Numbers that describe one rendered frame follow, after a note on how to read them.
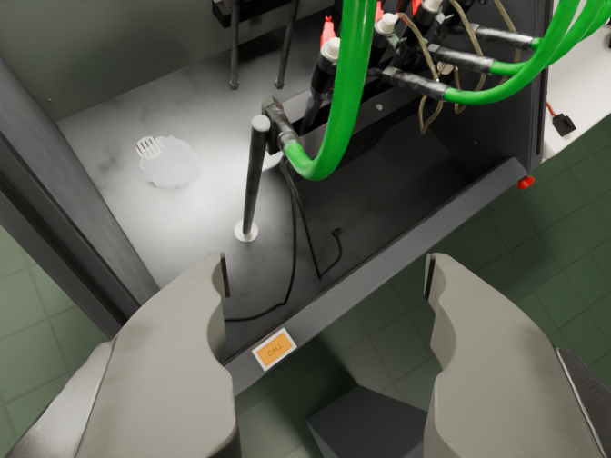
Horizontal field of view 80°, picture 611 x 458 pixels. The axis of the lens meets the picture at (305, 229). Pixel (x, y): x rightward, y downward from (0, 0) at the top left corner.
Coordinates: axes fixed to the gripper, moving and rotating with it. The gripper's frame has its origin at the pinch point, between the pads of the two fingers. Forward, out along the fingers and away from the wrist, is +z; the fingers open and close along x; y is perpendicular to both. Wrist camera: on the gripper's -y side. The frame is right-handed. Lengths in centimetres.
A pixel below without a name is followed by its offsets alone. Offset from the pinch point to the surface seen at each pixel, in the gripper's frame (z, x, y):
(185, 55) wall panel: 65, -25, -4
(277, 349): 24.1, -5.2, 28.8
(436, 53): 43.4, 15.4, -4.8
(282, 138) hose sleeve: 20.0, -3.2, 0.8
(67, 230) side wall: 14.9, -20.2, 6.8
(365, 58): 7.1, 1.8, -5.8
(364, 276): 33.9, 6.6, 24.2
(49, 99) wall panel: 50, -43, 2
